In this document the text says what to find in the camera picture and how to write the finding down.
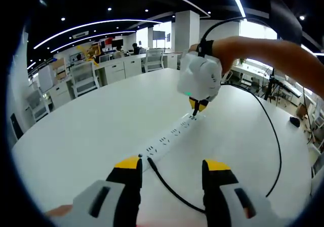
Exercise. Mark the small black object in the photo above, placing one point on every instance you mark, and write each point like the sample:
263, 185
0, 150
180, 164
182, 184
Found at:
294, 121

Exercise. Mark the black tripod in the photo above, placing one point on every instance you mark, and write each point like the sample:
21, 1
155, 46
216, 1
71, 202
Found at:
272, 87

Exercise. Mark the large black hanging panel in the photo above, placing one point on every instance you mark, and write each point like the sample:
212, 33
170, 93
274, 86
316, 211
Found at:
286, 19

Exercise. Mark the white power strip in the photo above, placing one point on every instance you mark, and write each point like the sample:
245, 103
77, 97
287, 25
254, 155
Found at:
167, 141

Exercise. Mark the small cardboard box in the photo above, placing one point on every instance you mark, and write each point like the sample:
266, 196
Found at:
301, 110

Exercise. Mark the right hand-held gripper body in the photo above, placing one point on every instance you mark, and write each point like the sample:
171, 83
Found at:
200, 77

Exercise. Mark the white mesh office chair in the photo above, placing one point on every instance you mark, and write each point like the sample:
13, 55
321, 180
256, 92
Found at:
154, 59
38, 105
84, 78

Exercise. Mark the black monitor on stand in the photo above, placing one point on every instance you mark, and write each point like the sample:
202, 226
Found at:
158, 35

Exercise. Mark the white table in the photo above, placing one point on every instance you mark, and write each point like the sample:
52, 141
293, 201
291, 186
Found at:
88, 135

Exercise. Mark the black desktop monitor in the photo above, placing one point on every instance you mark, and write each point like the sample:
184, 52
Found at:
117, 42

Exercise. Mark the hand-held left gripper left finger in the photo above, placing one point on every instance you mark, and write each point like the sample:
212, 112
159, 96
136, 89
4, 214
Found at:
108, 201

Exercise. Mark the brown cardboard box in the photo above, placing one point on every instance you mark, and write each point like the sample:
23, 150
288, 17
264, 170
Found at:
59, 68

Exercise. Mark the person's left hand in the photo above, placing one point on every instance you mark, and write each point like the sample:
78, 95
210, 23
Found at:
59, 210

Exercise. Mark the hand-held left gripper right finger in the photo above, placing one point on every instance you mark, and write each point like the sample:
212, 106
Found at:
227, 201

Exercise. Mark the ceiling air vent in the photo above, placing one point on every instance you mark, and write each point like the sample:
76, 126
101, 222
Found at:
81, 34

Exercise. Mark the white box appliance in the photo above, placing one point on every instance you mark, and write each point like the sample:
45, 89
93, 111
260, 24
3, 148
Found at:
46, 78

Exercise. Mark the long white desk with drawers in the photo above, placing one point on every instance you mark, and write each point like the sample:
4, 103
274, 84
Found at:
119, 68

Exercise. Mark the white window desk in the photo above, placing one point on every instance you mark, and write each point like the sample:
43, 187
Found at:
250, 72

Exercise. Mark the person's right hand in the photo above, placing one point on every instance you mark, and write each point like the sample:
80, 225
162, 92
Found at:
227, 49

